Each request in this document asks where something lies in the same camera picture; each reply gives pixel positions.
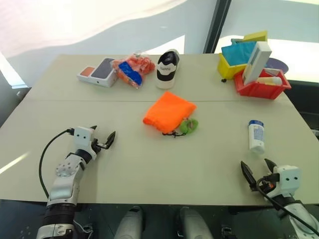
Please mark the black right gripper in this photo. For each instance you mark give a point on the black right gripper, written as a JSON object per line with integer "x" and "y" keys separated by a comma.
{"x": 266, "y": 187}

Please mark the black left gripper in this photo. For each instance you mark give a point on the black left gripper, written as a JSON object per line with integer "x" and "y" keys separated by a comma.
{"x": 97, "y": 146}

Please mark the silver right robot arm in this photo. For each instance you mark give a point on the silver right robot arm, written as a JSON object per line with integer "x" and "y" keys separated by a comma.
{"x": 297, "y": 219}

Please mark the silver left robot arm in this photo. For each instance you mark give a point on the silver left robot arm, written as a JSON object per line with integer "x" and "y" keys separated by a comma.
{"x": 63, "y": 185}

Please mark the white bottle with blue cap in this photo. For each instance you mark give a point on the white bottle with blue cap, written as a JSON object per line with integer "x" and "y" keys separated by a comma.
{"x": 256, "y": 137}

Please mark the white box with dark phone print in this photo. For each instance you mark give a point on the white box with dark phone print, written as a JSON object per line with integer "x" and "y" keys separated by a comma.
{"x": 103, "y": 71}

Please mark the white box with coral print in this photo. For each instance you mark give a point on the white box with coral print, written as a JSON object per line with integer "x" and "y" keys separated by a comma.
{"x": 86, "y": 72}

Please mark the orange packet with blue label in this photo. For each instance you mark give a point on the orange packet with blue label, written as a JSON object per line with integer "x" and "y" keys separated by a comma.
{"x": 129, "y": 73}

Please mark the red plastic bin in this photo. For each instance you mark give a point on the red plastic bin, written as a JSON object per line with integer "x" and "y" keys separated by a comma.
{"x": 259, "y": 90}

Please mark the red-orange plastic packet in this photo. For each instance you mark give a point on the red-orange plastic packet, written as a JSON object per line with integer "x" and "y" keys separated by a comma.
{"x": 145, "y": 65}

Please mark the green toy carrot leaves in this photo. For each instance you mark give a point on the green toy carrot leaves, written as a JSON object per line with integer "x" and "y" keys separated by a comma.
{"x": 190, "y": 125}

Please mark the grey rounded robot leg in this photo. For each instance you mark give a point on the grey rounded robot leg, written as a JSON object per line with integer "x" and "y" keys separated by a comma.
{"x": 129, "y": 222}
{"x": 194, "y": 222}

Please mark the clear plastic cup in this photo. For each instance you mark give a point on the clear plastic cup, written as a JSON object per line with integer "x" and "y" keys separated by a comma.
{"x": 137, "y": 53}

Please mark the white and black sneaker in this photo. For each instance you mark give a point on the white and black sneaker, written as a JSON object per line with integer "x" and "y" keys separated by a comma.
{"x": 166, "y": 72}

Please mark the white tube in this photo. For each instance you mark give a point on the white tube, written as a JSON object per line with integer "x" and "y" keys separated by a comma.
{"x": 270, "y": 80}

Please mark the yellow plastic bin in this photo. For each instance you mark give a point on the yellow plastic bin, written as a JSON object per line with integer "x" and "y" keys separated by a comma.
{"x": 228, "y": 68}

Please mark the purple bowl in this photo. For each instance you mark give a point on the purple bowl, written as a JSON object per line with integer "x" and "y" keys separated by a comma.
{"x": 277, "y": 64}

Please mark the long white box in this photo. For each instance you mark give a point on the long white box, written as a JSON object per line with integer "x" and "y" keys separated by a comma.
{"x": 256, "y": 62}

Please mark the teal folded cloth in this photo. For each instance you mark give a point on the teal folded cloth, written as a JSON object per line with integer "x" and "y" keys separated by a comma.
{"x": 238, "y": 53}

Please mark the yellow box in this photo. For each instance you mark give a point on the yellow box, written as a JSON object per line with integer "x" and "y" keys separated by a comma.
{"x": 256, "y": 36}

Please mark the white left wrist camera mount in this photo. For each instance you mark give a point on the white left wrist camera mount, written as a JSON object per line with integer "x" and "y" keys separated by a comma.
{"x": 83, "y": 138}

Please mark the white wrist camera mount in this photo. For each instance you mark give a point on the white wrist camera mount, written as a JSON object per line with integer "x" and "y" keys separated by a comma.
{"x": 83, "y": 138}
{"x": 289, "y": 177}

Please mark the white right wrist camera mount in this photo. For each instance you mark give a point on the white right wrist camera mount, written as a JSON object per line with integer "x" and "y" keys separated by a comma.
{"x": 289, "y": 177}

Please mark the dark window post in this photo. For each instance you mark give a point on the dark window post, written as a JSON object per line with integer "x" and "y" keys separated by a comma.
{"x": 216, "y": 27}

